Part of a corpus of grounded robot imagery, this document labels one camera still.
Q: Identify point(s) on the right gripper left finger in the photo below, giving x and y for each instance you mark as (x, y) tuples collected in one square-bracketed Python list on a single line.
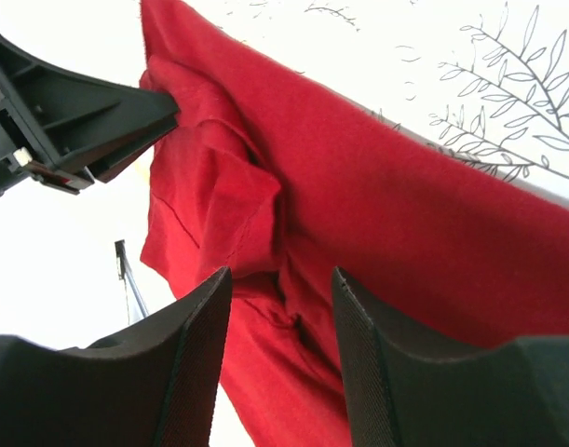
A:
[(151, 384)]

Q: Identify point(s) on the red t shirt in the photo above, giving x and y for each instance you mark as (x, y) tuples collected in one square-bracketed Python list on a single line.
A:
[(281, 180)]

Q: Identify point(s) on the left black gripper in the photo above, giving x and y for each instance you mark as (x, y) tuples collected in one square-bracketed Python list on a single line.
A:
[(55, 119)]

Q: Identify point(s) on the floral patterned table mat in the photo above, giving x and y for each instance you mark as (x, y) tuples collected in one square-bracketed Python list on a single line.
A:
[(485, 83)]

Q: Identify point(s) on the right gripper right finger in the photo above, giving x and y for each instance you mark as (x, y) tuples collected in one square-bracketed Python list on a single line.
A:
[(407, 385)]

